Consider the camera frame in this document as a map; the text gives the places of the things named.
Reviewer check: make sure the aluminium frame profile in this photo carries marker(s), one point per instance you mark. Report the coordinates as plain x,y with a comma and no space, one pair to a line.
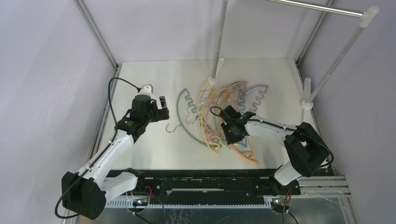
98,36
345,203

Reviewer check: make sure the dark green plastic hanger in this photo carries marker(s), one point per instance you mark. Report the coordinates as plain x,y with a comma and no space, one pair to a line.
191,108

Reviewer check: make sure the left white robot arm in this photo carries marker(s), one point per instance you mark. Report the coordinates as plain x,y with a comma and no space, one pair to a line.
87,191

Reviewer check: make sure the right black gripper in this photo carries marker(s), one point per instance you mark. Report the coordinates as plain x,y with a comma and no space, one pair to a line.
228,115

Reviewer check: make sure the purple plastic hanger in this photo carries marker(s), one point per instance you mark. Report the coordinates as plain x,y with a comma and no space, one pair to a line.
259,96

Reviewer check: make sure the white clothes rack left post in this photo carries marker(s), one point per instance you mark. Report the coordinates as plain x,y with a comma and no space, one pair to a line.
212,79

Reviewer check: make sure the teal plastic hanger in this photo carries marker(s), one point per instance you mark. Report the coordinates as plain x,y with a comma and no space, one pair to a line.
236,97

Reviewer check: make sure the right small circuit board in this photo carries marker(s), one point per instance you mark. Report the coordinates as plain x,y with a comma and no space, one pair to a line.
277,203

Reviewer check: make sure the small circuit board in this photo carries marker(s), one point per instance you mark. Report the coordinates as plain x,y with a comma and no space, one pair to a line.
277,203
140,202

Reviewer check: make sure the left aluminium frame profile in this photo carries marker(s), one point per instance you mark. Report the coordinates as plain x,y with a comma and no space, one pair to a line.
98,36

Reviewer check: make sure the light green plastic hanger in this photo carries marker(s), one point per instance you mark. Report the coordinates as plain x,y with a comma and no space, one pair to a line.
220,100

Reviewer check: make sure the left small circuit board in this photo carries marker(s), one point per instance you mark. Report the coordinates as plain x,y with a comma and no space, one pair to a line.
140,202

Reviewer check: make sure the right aluminium frame profile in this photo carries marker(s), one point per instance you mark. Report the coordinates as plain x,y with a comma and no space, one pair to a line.
345,203

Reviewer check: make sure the pink plastic hanger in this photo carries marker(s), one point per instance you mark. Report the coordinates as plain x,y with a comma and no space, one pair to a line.
211,99

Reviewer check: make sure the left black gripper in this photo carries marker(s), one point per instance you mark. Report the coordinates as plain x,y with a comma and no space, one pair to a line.
160,114

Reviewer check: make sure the chrome clothes rack bar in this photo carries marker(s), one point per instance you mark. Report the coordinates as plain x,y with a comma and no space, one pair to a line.
321,7

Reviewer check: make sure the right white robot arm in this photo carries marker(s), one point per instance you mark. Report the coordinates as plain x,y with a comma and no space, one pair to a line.
305,149

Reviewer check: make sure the orange plastic hanger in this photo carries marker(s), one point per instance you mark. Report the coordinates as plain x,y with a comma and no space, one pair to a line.
244,149

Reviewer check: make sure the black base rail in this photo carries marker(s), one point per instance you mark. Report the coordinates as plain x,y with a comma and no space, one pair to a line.
229,185

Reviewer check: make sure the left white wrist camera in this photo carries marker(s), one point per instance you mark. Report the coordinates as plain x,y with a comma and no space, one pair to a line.
147,90

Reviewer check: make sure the white slotted cable duct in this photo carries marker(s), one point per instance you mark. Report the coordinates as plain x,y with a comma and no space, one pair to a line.
256,203

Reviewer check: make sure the pale yellow plastic hanger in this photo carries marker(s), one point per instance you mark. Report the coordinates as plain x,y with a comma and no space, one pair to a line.
204,93

